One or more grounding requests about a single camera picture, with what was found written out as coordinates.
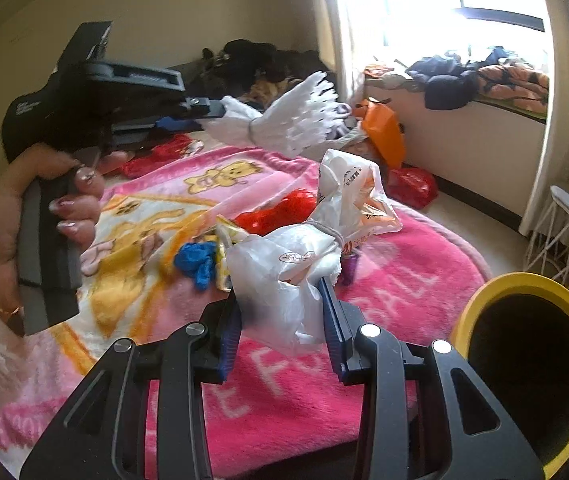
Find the orange printed quilt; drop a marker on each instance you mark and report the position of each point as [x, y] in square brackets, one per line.
[514, 85]

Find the yellow trash bin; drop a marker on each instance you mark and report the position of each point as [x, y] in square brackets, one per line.
[469, 320]

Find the dark blue jacket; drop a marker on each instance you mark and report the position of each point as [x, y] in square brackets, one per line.
[444, 82]

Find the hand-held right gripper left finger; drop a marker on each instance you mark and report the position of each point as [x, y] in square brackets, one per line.
[229, 337]

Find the red printed cloth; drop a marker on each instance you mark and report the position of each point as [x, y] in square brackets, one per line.
[164, 152]

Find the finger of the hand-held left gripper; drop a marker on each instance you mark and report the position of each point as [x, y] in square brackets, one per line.
[204, 106]
[169, 124]

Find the white curtain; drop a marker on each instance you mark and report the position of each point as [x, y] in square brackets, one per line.
[344, 35]

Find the orange bag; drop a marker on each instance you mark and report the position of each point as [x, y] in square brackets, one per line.
[382, 130]

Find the purple snack packet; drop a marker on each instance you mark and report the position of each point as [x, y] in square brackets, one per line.
[350, 267]

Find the pink printed blanket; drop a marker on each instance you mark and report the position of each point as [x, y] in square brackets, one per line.
[414, 270]

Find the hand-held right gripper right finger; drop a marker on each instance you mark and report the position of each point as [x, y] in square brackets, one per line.
[332, 332]

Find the red plastic wrapper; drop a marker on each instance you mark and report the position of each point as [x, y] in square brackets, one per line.
[264, 220]

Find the pile of dark clothes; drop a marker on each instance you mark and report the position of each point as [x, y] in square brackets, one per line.
[264, 62]

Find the white printed plastic bag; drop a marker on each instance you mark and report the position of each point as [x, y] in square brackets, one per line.
[274, 270]

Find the blue glove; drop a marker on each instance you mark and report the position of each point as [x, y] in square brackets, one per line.
[194, 260]

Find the red plastic bag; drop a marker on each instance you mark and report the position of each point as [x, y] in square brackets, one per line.
[412, 187]

